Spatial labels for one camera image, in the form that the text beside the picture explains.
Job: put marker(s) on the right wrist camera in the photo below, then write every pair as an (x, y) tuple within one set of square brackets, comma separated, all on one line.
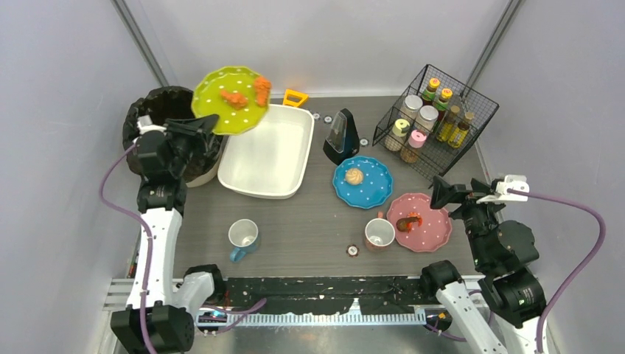
[(510, 188)]

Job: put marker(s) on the black wire basket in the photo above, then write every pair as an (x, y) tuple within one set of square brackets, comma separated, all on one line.
[(437, 158)]

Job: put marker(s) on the yellow label oil bottle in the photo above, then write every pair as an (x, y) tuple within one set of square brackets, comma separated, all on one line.
[(461, 130)]

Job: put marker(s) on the black base mat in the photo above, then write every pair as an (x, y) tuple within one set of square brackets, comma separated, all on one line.
[(327, 295)]

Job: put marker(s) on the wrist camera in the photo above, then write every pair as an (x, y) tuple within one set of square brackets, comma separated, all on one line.
[(145, 124), (510, 188)]

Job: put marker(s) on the blue polka dot plate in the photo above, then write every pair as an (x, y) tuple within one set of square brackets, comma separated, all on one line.
[(375, 189)]

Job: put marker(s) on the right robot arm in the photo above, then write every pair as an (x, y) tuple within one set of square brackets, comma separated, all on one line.
[(501, 252)]

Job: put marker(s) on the blue handled white mug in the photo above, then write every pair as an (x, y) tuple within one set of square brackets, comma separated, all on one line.
[(244, 237)]

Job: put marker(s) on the green polka dot plate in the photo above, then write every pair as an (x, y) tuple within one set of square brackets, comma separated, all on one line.
[(207, 100)]

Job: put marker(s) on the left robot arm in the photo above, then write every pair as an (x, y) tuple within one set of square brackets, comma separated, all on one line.
[(158, 317)]

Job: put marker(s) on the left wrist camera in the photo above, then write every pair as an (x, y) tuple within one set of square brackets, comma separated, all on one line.
[(145, 124)]

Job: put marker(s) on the pink lid spice shaker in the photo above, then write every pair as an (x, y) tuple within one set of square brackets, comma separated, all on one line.
[(410, 150)]

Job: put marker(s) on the red sauce bottle yellow cap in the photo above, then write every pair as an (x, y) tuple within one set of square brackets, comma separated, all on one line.
[(442, 101)]

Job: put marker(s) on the beige bun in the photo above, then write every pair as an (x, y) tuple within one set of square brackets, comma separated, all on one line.
[(354, 176)]

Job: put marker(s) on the orange plastic handle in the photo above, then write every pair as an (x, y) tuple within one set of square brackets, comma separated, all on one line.
[(294, 98)]

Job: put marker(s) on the orange food piece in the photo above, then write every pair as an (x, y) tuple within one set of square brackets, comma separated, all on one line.
[(262, 87), (235, 100)]

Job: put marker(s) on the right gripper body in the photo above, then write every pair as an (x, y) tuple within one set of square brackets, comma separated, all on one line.
[(461, 201)]

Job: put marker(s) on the brown and orange food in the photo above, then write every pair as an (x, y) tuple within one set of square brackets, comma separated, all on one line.
[(406, 224)]

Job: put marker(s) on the white rectangular basin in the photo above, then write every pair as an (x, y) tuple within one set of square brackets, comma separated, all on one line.
[(269, 160)]

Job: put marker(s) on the grain jar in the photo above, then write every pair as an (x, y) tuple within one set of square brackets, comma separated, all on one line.
[(426, 119), (410, 107)]

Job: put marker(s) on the yellow lid spice shaker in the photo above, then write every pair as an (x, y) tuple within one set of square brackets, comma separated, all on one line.
[(396, 137)]

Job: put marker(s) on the pink polka dot plate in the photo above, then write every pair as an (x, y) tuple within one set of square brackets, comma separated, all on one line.
[(431, 233)]

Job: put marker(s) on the brown poker chip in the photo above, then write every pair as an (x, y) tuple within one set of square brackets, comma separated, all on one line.
[(352, 250)]

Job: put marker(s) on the black bag lined trash bin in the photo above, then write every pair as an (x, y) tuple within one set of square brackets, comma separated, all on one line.
[(173, 102)]

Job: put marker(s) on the lower orange food piece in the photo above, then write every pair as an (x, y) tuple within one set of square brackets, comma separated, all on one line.
[(262, 87)]

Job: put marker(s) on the orange handled white mug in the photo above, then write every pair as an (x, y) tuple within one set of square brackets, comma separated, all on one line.
[(379, 233)]

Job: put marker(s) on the black metronome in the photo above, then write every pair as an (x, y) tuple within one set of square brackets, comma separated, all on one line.
[(342, 141)]

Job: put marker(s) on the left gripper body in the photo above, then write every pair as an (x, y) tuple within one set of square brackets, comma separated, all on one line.
[(177, 130)]

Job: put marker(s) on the yellow oil bottle brown cap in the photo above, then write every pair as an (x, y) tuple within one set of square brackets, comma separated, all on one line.
[(448, 123)]

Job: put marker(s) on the upper orange food piece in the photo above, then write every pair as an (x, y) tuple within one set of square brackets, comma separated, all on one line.
[(235, 100)]

